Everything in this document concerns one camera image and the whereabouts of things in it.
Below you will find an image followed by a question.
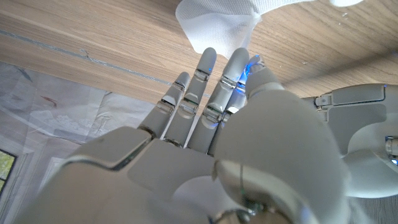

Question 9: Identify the white gauze bandage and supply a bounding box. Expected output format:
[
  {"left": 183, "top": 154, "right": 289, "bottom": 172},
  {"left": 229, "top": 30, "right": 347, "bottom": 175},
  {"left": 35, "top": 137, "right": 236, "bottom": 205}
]
[{"left": 175, "top": 0, "right": 315, "bottom": 60}]

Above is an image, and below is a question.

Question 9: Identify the white earbuds case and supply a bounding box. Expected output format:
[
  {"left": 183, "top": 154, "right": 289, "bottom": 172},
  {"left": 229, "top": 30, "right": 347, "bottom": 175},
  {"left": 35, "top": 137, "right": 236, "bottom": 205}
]
[{"left": 329, "top": 0, "right": 364, "bottom": 7}]

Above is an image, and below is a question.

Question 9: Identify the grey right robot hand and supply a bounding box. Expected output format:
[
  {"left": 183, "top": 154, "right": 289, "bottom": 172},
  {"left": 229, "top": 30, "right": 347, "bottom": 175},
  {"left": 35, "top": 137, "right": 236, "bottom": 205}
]
[{"left": 12, "top": 46, "right": 351, "bottom": 224}]

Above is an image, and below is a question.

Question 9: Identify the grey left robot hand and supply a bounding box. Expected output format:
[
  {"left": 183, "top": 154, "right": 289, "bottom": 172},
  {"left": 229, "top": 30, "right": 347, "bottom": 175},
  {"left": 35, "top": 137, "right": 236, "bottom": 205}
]
[{"left": 300, "top": 83, "right": 398, "bottom": 199}]

